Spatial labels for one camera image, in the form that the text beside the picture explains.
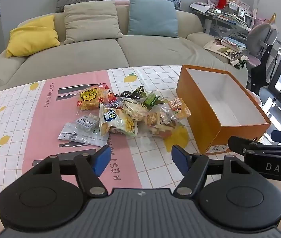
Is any clear packet of mixed snacks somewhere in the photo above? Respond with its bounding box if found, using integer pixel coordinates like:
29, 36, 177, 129
145, 104, 185, 138

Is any red snack packet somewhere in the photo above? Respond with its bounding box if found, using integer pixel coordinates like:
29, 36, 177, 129
101, 83, 121, 107

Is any white desk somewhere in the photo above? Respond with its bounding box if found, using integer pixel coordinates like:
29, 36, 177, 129
189, 5, 255, 41

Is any yellow pillow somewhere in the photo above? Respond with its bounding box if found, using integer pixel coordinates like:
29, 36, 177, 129
5, 15, 60, 58

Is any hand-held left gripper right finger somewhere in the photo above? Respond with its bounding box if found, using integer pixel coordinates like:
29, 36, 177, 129
171, 145, 262, 196

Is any stack of magazines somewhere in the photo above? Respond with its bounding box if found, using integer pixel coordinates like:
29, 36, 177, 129
204, 37, 249, 69

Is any beige sofa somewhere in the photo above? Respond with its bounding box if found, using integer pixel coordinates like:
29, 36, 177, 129
0, 5, 249, 97

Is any orange snack packet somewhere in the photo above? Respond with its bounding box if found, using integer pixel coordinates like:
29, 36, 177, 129
168, 97, 192, 118

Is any clear packet of white balls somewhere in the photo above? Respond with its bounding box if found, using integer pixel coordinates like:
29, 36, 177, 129
57, 114, 110, 147

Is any grey desk chair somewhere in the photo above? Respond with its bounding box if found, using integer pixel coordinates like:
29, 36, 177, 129
246, 23, 281, 95

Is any pile of books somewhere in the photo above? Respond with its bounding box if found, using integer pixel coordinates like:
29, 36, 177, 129
189, 1, 253, 30

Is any light blue pillow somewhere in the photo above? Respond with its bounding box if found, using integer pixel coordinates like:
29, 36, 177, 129
127, 0, 179, 38

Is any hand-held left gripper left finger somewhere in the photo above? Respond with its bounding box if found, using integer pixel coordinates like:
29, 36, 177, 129
23, 145, 112, 196

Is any black garment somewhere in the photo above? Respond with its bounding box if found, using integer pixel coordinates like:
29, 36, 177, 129
251, 46, 278, 96

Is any beige pillow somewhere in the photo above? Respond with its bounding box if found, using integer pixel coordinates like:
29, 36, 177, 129
63, 1, 123, 45

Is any dark green snack packet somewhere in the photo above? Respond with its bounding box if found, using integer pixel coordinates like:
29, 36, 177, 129
131, 85, 146, 100

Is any yellow waffle packet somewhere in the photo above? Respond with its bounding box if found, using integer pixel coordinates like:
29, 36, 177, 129
76, 84, 106, 111

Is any orange cardboard box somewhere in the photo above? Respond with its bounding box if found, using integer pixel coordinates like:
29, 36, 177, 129
176, 65, 272, 155

